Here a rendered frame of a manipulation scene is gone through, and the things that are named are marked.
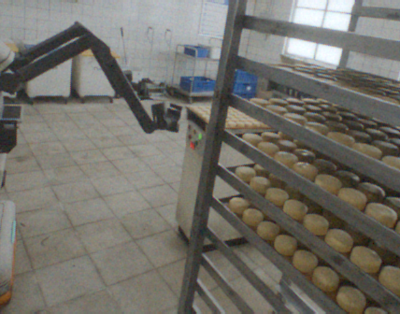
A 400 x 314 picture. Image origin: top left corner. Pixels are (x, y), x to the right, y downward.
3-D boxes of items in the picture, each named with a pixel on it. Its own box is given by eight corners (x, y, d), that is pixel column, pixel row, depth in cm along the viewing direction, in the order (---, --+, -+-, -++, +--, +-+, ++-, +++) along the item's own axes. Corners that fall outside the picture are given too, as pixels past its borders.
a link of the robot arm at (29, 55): (81, 15, 183) (86, 21, 177) (93, 35, 193) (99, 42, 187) (2, 55, 172) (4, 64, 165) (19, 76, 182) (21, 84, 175)
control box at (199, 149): (189, 141, 223) (192, 121, 220) (205, 156, 204) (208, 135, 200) (184, 141, 222) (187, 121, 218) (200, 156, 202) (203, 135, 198)
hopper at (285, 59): (302, 75, 275) (307, 57, 271) (357, 92, 230) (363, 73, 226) (275, 72, 260) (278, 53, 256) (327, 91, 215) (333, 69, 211)
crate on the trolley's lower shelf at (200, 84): (201, 86, 657) (203, 76, 652) (215, 91, 634) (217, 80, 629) (178, 87, 615) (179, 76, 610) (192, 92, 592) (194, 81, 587)
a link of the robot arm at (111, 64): (95, 51, 151) (94, 49, 141) (107, 46, 153) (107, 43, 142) (144, 134, 162) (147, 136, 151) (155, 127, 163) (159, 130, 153)
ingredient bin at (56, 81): (27, 107, 434) (28, 47, 413) (19, 92, 480) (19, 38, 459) (71, 106, 469) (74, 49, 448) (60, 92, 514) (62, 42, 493)
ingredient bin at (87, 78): (78, 105, 477) (81, 50, 456) (67, 92, 523) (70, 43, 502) (116, 104, 510) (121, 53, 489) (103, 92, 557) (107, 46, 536)
